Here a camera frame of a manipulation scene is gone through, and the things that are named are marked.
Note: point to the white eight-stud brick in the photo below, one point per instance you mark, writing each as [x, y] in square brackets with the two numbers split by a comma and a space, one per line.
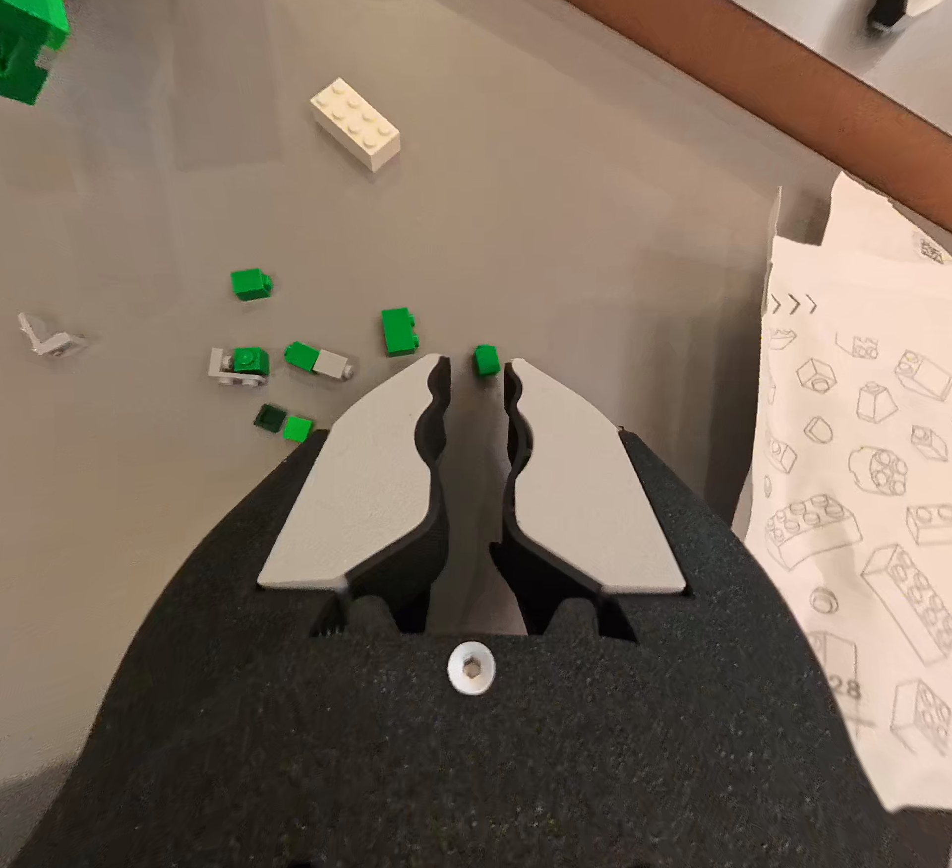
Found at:
[355, 124]

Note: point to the dark green tile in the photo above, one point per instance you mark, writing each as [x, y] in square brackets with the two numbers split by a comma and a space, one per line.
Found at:
[268, 416]

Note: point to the bright green tile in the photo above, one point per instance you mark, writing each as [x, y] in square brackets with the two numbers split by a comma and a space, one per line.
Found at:
[298, 428]

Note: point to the green two-stud brick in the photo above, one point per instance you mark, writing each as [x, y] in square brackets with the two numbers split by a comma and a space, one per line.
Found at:
[399, 332]

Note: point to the grey desk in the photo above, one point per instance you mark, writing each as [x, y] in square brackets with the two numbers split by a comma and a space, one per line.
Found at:
[558, 213]

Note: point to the green brick assembly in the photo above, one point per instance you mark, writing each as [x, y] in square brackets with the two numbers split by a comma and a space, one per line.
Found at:
[30, 12]

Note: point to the light grey bracket piece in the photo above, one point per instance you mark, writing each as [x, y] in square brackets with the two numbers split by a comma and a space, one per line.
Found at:
[48, 338]

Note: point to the grey plate with green brick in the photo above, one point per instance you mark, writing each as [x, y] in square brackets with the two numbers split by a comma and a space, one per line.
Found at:
[239, 366]

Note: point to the green and grey joined piece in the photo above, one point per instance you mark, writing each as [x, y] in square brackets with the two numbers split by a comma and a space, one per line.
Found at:
[316, 360]

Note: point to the white printed paper bag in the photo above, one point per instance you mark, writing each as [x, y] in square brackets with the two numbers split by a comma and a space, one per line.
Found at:
[855, 436]

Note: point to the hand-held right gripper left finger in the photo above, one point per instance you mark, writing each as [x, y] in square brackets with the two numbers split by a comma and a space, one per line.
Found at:
[364, 481]

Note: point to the tiny green single-stud brick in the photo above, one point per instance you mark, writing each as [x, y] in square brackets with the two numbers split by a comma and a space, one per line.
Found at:
[485, 360]

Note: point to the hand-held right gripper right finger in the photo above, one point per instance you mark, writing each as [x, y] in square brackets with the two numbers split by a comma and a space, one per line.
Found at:
[587, 488]

